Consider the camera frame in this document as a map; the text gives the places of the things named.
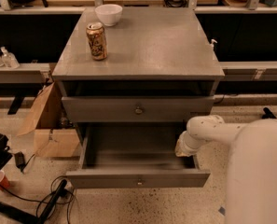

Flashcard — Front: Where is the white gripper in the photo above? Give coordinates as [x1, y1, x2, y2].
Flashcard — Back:
[174, 131, 203, 157]

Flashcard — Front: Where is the grey drawer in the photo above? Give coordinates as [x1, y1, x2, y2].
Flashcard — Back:
[67, 123, 210, 189]
[62, 96, 214, 122]

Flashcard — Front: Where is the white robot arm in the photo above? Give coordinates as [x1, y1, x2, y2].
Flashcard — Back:
[175, 115, 277, 224]

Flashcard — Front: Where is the grey wooden drawer cabinet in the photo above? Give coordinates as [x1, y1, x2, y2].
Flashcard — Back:
[52, 7, 226, 176]

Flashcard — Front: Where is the grey top drawer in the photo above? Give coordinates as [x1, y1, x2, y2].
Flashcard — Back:
[62, 96, 214, 122]

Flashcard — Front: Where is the black stand leg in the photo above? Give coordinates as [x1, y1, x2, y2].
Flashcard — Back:
[262, 107, 275, 119]

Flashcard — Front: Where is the small white pump bottle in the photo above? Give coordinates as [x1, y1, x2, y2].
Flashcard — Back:
[210, 39, 217, 50]

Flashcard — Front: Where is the brown cardboard box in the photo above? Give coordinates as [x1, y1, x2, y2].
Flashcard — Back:
[17, 83, 80, 158]

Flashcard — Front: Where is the gold beverage can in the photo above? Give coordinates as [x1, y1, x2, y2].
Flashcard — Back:
[86, 22, 107, 61]

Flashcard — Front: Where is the white ceramic bowl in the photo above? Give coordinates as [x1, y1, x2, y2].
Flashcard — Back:
[95, 4, 123, 26]

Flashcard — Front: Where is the black power adapter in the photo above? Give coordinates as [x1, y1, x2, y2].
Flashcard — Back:
[14, 152, 26, 170]

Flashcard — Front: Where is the red plastic cup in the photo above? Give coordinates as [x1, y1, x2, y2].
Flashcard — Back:
[0, 170, 10, 190]

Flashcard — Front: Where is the black metal stand base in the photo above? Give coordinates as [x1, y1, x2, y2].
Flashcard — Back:
[0, 178, 74, 224]

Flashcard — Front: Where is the black coiled cable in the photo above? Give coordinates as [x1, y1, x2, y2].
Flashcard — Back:
[0, 175, 77, 224]

